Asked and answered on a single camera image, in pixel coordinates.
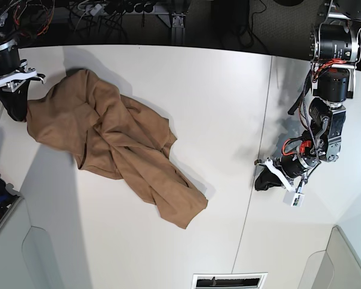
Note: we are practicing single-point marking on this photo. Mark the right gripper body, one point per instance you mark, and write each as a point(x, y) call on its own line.
point(14, 71)

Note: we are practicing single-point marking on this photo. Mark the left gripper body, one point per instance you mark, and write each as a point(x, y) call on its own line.
point(293, 170)

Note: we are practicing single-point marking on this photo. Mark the white table vent grille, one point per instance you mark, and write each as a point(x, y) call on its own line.
point(228, 281)

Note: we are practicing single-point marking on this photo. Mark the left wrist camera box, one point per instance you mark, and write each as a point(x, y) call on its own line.
point(293, 199)

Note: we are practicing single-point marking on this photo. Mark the aluminium frame post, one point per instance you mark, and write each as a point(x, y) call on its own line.
point(177, 29)

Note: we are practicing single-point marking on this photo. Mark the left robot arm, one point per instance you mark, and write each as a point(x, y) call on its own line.
point(330, 81)

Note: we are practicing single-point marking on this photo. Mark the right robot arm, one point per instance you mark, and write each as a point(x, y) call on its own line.
point(21, 23)

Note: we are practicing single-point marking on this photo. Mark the grey left table panel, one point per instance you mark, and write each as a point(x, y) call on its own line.
point(41, 251)

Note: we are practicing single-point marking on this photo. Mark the tan brown t-shirt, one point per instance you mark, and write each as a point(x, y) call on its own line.
point(116, 137)

